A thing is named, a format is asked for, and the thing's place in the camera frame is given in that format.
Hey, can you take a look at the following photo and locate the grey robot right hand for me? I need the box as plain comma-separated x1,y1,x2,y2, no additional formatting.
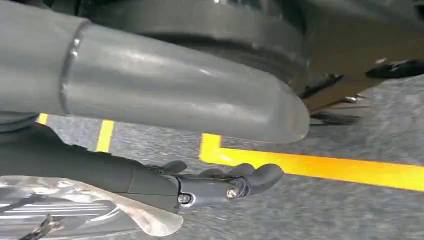
0,0,311,215

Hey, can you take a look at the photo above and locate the robot foot metal plate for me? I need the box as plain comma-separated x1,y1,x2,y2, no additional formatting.
291,0,424,127

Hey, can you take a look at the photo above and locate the ribbed grey right arm sleeve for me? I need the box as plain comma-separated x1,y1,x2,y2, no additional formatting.
0,112,40,134

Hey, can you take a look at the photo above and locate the yellow floor tape frame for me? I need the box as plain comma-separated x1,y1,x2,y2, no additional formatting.
198,133,424,193

